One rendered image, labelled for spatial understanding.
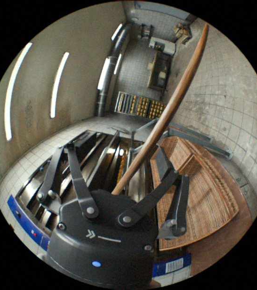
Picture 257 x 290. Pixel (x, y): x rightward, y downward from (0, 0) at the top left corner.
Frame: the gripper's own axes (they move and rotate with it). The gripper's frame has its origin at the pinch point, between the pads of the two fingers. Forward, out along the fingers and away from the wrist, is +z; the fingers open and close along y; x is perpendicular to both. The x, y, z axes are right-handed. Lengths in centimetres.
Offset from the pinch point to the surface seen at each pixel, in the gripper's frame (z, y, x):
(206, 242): -26, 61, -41
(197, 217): 0, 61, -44
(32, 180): 5, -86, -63
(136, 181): 53, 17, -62
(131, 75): 506, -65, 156
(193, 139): 43, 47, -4
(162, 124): 7.3, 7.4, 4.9
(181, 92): 7.1, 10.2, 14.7
